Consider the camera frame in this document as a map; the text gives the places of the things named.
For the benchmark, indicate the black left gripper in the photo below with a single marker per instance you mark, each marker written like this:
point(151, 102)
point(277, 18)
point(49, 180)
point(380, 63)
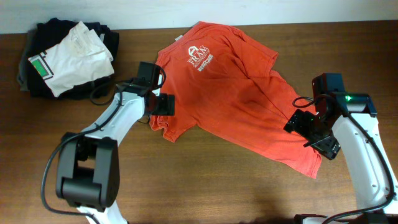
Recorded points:
point(166, 104)

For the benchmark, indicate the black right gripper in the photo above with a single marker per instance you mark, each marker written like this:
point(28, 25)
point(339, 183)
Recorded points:
point(325, 145)

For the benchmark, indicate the orange-red t-shirt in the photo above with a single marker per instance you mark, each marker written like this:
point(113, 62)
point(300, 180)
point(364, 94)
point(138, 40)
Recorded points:
point(224, 82)

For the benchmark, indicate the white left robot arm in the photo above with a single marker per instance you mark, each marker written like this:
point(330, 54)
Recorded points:
point(88, 175)

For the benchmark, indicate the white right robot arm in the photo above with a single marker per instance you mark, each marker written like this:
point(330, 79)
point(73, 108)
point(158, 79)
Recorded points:
point(347, 122)

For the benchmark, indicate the folded white t-shirt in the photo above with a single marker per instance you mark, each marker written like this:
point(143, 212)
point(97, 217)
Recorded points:
point(80, 57)

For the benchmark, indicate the folded black garment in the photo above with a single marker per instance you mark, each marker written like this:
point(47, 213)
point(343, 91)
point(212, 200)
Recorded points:
point(45, 36)

